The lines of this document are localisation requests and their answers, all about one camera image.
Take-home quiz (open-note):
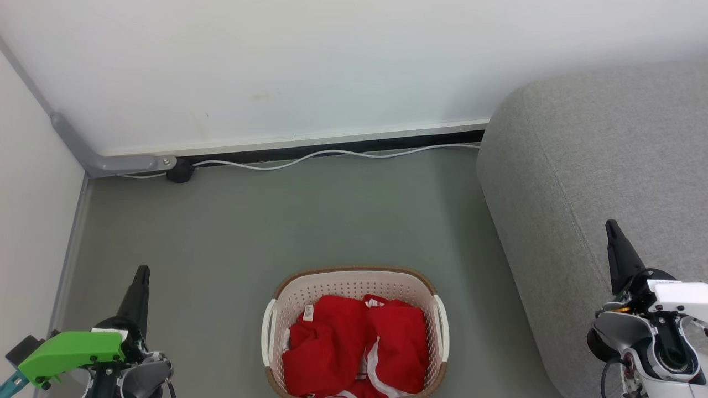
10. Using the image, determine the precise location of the white floor cable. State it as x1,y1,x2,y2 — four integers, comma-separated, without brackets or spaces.
119,143,481,179

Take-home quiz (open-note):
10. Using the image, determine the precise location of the red garment with white trim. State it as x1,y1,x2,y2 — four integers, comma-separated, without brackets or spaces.
282,295,430,398

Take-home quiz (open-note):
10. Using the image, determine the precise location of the grey wall conduit pipe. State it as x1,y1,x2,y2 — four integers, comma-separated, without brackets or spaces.
0,36,178,179

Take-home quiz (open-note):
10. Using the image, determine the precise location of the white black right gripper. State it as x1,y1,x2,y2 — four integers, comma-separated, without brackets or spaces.
606,219,708,324

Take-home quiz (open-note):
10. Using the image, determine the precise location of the teal cable connector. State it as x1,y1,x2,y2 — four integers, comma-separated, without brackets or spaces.
0,370,28,394

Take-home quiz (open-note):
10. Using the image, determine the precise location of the white and black baseboard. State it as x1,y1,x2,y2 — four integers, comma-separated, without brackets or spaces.
102,119,490,166

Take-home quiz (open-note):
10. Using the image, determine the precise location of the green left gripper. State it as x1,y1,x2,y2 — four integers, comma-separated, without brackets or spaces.
18,265,151,389

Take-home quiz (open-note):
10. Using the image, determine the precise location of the beige perforated laundry basket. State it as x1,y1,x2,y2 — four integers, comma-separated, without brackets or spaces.
261,266,450,398

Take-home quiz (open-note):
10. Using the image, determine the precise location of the grey fabric sofa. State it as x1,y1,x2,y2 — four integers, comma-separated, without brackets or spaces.
477,58,708,398

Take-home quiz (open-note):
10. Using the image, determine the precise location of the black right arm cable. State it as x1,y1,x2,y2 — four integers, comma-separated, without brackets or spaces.
600,357,627,398

